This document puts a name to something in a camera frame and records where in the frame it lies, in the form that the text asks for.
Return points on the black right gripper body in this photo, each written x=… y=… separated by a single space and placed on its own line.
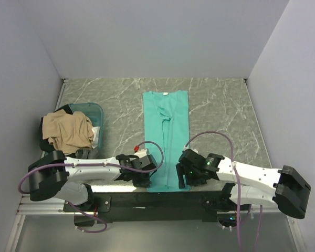
x=192 y=178

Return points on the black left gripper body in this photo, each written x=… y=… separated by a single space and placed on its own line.
x=142 y=179

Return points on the teal t-shirt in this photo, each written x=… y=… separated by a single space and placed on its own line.
x=166 y=122

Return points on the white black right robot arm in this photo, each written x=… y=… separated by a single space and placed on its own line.
x=283 y=188

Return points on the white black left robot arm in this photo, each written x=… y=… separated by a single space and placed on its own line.
x=65 y=178

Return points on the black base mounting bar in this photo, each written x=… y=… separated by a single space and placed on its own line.
x=145 y=206

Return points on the grey t-shirt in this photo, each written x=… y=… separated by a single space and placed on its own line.
x=86 y=153

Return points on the white t-shirt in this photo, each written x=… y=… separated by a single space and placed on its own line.
x=96 y=131

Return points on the teal plastic laundry bin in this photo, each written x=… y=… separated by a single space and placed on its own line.
x=94 y=112

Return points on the beige t-shirt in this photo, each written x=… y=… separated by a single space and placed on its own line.
x=67 y=132

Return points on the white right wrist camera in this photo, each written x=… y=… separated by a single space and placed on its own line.
x=185 y=148

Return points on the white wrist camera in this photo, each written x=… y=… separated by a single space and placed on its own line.
x=185 y=148
x=140 y=152

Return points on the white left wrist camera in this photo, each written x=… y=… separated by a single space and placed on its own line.
x=140 y=152

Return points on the aluminium frame rail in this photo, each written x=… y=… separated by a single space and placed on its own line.
x=56 y=206

